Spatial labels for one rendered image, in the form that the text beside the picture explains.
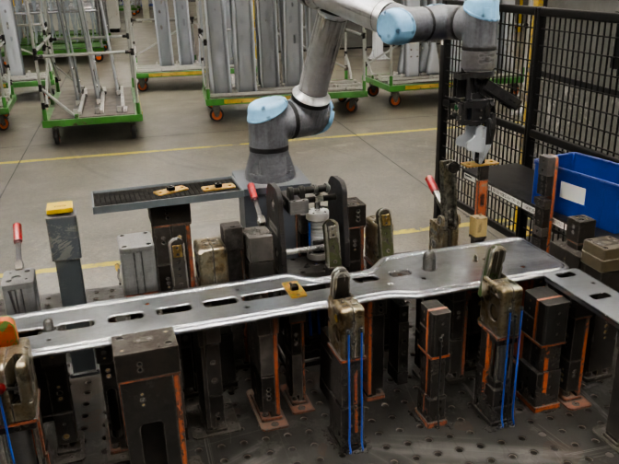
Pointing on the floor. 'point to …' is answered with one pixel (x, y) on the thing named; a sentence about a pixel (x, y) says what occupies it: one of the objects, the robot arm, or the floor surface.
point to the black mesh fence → (531, 101)
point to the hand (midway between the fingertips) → (480, 156)
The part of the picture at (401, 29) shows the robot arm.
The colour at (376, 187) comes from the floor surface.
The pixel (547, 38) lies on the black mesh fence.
